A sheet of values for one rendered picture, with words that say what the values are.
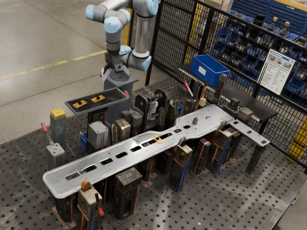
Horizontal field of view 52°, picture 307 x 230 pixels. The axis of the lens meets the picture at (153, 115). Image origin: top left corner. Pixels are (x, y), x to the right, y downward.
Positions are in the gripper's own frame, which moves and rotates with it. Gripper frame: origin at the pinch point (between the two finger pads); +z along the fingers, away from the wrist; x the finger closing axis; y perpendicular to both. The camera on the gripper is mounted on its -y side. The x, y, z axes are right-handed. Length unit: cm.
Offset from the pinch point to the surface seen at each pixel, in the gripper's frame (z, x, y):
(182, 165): 44, -27, -40
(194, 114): 48, -56, -2
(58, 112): 15.3, 33.9, 2.1
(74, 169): 27, 35, -30
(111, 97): 22.6, 0.6, 9.6
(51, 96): 160, 30, 174
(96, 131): 21.3, 17.2, -14.0
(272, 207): 72, -78, -75
